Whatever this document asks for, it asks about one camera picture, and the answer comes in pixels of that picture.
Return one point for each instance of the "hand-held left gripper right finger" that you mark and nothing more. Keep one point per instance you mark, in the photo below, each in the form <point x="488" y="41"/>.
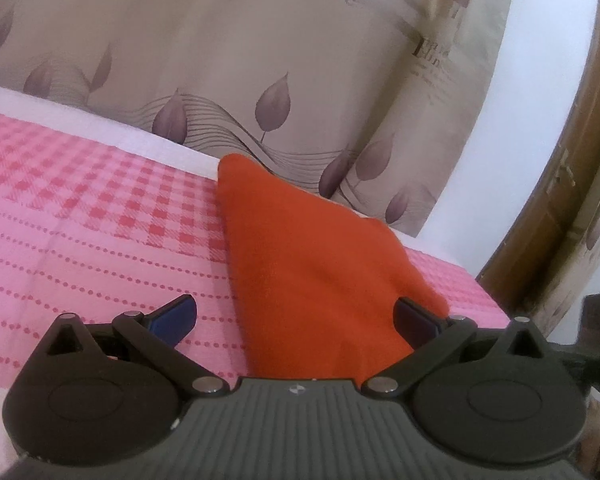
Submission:
<point x="416" y="322"/>

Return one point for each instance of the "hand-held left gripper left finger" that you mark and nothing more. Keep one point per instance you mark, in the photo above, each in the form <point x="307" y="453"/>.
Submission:
<point x="174" y="321"/>

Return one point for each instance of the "orange small garment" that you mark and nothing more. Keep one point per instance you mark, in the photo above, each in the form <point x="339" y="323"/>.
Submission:
<point x="310" y="260"/>

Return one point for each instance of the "beige leaf-print curtain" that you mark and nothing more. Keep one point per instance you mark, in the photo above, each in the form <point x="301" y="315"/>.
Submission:
<point x="220" y="50"/>
<point x="587" y="260"/>

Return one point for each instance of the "pink checked blanket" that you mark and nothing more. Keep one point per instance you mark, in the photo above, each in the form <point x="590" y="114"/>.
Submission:
<point x="90" y="220"/>

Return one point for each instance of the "pink checkered tablecloth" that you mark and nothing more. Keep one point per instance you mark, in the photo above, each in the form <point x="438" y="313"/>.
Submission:
<point x="130" y="135"/>

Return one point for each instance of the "brown wooden door frame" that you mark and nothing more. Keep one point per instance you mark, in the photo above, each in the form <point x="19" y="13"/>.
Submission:
<point x="555" y="180"/>

